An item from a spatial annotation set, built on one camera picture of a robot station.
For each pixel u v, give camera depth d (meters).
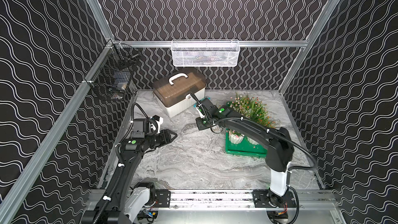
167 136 0.69
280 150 0.47
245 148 0.91
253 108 0.95
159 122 0.73
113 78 0.92
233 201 0.75
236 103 0.94
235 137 0.89
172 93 0.90
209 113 0.65
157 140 0.65
